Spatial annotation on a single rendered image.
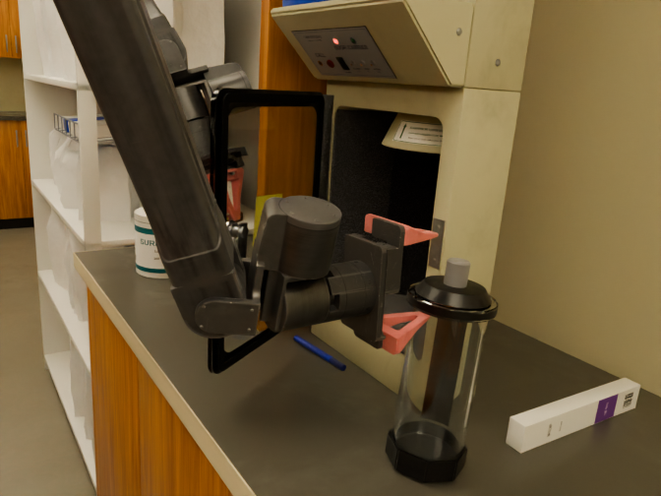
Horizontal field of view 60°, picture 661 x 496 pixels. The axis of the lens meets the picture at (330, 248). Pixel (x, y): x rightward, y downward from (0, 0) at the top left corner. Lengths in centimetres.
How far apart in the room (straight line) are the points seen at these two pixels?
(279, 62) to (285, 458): 64
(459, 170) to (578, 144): 43
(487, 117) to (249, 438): 53
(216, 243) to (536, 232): 86
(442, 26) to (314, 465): 56
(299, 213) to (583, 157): 77
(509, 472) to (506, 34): 57
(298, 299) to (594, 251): 75
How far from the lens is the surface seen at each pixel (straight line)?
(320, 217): 50
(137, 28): 45
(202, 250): 50
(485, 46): 80
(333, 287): 55
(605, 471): 89
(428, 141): 87
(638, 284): 115
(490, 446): 87
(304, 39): 94
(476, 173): 82
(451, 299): 67
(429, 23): 73
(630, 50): 116
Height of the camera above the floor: 140
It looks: 16 degrees down
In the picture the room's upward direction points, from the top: 4 degrees clockwise
